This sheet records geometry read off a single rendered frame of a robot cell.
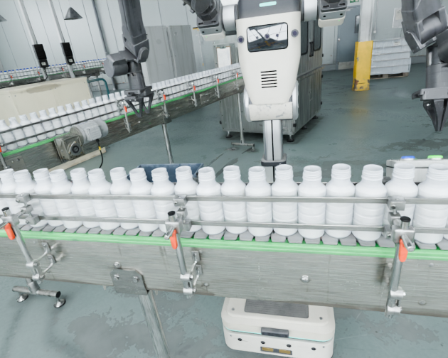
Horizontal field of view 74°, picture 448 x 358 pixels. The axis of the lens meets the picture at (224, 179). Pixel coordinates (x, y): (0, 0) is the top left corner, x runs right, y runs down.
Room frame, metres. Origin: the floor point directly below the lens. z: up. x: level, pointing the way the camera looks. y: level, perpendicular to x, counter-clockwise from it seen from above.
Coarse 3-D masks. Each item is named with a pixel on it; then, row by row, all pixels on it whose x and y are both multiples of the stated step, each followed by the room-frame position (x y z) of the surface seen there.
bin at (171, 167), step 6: (144, 168) 1.31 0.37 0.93; (150, 168) 1.30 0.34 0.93; (168, 168) 1.28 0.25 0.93; (174, 168) 1.27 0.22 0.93; (192, 168) 1.25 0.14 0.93; (198, 168) 1.18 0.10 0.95; (150, 174) 1.30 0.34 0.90; (168, 174) 1.28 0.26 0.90; (174, 174) 1.27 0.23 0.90; (192, 174) 1.25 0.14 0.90; (150, 180) 1.31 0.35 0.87; (174, 180) 1.27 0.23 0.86; (156, 294) 0.76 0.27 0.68
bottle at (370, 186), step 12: (372, 168) 0.56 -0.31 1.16; (372, 180) 0.52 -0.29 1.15; (360, 192) 0.53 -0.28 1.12; (372, 192) 0.52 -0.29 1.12; (384, 192) 0.52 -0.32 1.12; (360, 204) 0.53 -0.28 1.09; (372, 204) 0.51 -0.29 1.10; (384, 204) 0.52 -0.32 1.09; (360, 216) 0.53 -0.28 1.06; (372, 216) 0.51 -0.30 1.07; (372, 240) 0.51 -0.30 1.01
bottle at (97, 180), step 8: (88, 176) 0.71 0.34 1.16; (96, 176) 0.70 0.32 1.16; (104, 176) 0.72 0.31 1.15; (96, 184) 0.70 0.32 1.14; (104, 184) 0.70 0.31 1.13; (96, 192) 0.68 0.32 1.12; (104, 192) 0.69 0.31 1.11; (96, 200) 0.68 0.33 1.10; (104, 200) 0.69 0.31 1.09; (112, 200) 0.70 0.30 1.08; (96, 208) 0.69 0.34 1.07; (104, 208) 0.68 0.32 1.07; (112, 208) 0.70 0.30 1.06; (104, 216) 0.68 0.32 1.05; (112, 216) 0.69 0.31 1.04; (104, 224) 0.68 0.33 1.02; (112, 224) 0.69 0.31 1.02
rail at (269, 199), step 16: (192, 224) 0.61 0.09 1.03; (208, 224) 0.60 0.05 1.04; (224, 224) 0.59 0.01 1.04; (240, 224) 0.58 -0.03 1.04; (256, 224) 0.57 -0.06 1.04; (272, 224) 0.56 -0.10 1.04; (288, 224) 0.55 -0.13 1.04; (304, 224) 0.54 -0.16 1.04; (320, 224) 0.54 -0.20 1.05; (336, 224) 0.53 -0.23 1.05
